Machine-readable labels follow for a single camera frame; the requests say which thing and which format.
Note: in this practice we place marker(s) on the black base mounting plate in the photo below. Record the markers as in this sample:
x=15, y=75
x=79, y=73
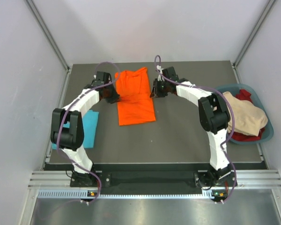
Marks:
x=159, y=182

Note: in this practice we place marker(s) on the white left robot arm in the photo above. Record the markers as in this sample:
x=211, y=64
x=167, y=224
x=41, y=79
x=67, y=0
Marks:
x=67, y=131

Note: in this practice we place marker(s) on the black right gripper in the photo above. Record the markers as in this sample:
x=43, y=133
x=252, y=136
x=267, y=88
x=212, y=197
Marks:
x=159, y=94

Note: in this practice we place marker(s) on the beige t-shirt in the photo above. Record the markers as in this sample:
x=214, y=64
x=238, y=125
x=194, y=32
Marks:
x=249, y=119

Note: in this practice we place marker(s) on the grey slotted cable duct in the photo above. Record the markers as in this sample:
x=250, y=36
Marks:
x=88, y=194

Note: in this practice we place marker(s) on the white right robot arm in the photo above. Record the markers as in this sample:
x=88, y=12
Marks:
x=213, y=114

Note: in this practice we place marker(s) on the orange t-shirt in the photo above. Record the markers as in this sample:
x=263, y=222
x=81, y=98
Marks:
x=135, y=105

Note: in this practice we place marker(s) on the folded light blue t-shirt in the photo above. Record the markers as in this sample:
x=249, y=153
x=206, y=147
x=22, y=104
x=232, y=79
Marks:
x=89, y=120

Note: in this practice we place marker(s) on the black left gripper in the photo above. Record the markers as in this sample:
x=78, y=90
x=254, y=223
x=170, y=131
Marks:
x=115, y=97

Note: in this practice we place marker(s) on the dark red t-shirt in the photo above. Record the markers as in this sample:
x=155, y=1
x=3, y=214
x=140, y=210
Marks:
x=246, y=95

